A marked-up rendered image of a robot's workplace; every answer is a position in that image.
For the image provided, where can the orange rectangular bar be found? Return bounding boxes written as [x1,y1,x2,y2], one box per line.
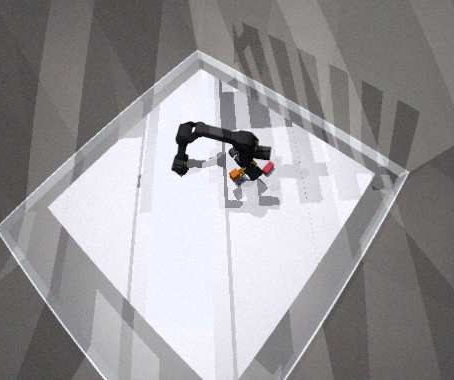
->
[229,161,257,182]

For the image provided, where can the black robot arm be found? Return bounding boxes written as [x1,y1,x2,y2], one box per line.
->
[170,121,272,177]

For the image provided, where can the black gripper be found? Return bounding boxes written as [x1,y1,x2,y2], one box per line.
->
[228,147,263,181]

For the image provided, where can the red block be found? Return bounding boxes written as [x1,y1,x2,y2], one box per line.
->
[262,161,275,175]

